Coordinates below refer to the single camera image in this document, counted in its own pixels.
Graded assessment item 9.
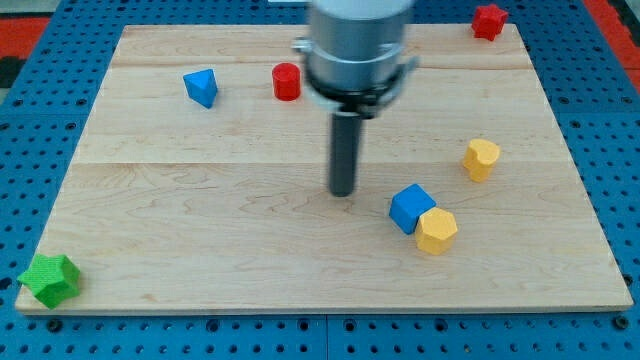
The red star block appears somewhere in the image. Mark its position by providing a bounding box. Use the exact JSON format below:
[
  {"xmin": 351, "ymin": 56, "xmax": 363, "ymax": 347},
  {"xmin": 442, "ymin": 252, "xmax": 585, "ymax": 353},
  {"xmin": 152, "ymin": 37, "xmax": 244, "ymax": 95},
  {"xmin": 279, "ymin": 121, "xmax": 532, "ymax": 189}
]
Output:
[{"xmin": 471, "ymin": 4, "xmax": 509, "ymax": 41}]

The yellow heart block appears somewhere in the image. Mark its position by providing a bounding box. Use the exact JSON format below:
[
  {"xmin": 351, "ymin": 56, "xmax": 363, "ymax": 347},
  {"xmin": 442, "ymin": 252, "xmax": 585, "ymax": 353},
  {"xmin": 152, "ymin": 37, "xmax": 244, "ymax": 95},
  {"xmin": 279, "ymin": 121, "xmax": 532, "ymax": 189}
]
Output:
[{"xmin": 462, "ymin": 138, "xmax": 501, "ymax": 182}]

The blue cube block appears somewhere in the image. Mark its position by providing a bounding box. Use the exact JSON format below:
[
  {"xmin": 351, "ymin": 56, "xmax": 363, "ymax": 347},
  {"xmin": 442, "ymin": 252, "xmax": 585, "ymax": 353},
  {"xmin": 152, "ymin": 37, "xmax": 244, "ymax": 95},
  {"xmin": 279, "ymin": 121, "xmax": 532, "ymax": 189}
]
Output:
[{"xmin": 389, "ymin": 184, "xmax": 437, "ymax": 235}]

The wooden board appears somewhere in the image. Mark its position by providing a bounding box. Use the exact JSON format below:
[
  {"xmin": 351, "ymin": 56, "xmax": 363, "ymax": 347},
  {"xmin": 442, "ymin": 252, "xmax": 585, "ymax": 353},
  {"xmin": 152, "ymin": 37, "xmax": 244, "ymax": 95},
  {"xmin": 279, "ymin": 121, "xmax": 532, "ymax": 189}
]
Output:
[{"xmin": 37, "ymin": 24, "xmax": 633, "ymax": 316}]

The red cylinder block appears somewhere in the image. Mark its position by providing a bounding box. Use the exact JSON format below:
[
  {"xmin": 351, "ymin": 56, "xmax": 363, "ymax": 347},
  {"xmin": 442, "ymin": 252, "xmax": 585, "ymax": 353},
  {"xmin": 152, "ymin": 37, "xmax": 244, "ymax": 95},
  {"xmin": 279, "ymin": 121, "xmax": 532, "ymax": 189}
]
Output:
[{"xmin": 272, "ymin": 62, "xmax": 301, "ymax": 101}]

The yellow hexagon block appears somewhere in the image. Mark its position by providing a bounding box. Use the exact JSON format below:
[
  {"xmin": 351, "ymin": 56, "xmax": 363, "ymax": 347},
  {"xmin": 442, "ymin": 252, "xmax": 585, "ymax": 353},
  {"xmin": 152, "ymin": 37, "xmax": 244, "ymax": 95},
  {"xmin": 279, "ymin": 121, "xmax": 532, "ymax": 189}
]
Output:
[{"xmin": 414, "ymin": 207, "xmax": 458, "ymax": 255}]

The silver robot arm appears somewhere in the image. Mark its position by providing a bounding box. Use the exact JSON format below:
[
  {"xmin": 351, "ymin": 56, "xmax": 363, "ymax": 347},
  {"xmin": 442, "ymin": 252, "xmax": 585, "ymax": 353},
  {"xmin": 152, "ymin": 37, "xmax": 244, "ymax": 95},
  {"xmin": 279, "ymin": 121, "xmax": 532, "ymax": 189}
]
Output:
[{"xmin": 292, "ymin": 0, "xmax": 419, "ymax": 119}]

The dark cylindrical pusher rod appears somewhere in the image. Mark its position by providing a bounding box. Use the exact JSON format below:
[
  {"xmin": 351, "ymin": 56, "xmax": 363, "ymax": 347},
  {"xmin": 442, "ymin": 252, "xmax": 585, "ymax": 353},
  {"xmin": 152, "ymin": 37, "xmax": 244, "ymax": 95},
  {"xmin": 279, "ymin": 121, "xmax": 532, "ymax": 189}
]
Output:
[{"xmin": 328, "ymin": 114, "xmax": 362, "ymax": 197}]

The green star block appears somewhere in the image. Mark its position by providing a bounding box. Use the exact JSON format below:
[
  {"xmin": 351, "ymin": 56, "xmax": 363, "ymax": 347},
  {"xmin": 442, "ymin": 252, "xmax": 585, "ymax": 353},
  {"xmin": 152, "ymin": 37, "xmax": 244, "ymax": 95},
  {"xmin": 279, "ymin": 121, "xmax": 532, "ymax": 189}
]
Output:
[{"xmin": 18, "ymin": 254, "xmax": 80, "ymax": 309}]

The blue triangular prism block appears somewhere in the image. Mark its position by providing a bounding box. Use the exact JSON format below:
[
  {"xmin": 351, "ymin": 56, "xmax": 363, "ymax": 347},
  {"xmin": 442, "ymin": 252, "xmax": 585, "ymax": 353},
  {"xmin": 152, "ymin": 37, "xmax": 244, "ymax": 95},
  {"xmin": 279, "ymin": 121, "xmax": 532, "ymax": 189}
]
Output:
[{"xmin": 183, "ymin": 69, "xmax": 218, "ymax": 109}]

